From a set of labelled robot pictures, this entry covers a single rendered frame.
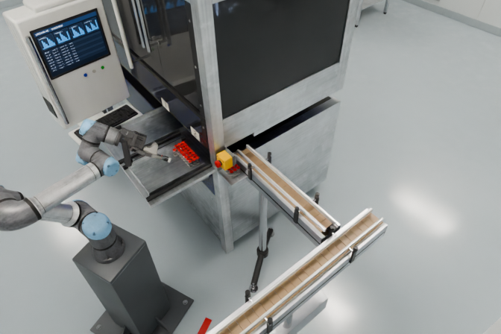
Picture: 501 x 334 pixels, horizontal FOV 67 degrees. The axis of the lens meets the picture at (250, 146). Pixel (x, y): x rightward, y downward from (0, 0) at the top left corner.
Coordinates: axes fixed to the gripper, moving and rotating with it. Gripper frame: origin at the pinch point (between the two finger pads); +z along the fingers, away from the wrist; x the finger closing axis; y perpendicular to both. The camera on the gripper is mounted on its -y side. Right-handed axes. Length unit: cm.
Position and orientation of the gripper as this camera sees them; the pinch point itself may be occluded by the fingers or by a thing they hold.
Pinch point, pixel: (159, 157)
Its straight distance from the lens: 177.2
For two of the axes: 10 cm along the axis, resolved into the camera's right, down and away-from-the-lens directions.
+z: 9.0, 3.4, 2.8
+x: -2.3, -1.7, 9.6
